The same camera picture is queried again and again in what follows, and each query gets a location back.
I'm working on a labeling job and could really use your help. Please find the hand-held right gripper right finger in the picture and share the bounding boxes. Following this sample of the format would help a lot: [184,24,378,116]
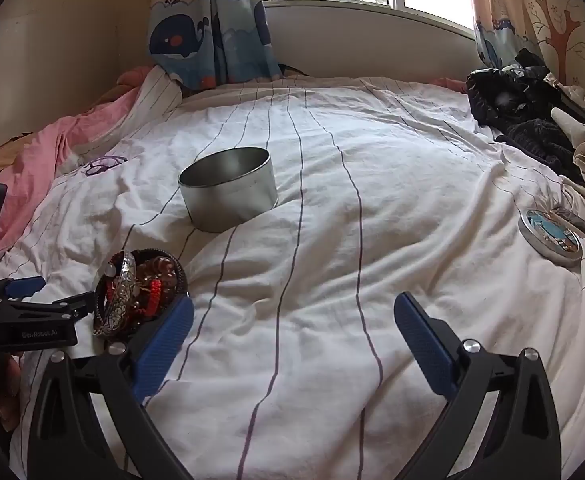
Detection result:
[393,291,563,480]

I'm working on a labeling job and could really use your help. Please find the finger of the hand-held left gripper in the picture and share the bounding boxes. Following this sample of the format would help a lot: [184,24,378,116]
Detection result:
[6,290,96,322]
[0,275,46,302]

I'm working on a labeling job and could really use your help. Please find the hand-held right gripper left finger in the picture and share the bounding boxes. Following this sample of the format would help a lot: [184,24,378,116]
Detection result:
[27,296,196,480]

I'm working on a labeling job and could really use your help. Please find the engraved silver bangle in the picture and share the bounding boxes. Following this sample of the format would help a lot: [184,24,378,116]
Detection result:
[92,252,138,339]

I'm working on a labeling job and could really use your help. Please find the red cord bracelet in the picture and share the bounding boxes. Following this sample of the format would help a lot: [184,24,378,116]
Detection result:
[97,259,167,322]

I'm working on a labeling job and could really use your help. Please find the round metal tin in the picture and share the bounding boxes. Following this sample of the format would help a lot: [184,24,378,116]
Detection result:
[178,146,279,234]

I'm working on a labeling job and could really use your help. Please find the pink blanket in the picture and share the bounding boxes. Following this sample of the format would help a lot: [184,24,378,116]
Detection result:
[0,91,142,267]

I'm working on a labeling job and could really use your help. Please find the purple eyeglasses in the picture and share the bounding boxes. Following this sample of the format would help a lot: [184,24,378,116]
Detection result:
[83,155,129,177]

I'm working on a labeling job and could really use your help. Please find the white striped duvet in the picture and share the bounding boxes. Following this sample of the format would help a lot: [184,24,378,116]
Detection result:
[0,66,585,480]

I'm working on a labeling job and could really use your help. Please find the round printed tin lid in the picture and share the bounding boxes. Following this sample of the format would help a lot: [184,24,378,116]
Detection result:
[518,208,584,263]

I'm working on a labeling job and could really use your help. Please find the salmon pink cloth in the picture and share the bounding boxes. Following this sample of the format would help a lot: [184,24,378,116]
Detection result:
[116,65,154,87]

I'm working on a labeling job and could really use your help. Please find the black jacket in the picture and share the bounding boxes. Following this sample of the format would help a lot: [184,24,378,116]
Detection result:
[465,49,585,182]

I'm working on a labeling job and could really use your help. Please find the whale print curtain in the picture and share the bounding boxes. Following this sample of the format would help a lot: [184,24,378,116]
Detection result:
[463,0,548,70]
[147,0,284,92]

